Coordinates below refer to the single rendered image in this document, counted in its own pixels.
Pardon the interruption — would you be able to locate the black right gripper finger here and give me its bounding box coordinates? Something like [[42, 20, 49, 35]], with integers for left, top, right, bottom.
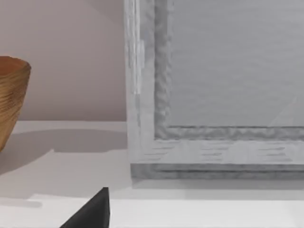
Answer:
[[59, 187, 111, 228]]

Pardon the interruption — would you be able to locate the brown ribbed plant pot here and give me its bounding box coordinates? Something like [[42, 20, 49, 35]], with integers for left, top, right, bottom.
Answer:
[[0, 56, 32, 153]]

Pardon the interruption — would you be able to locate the grey framed cabinet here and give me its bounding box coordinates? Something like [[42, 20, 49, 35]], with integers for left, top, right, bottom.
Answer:
[[123, 0, 304, 181]]

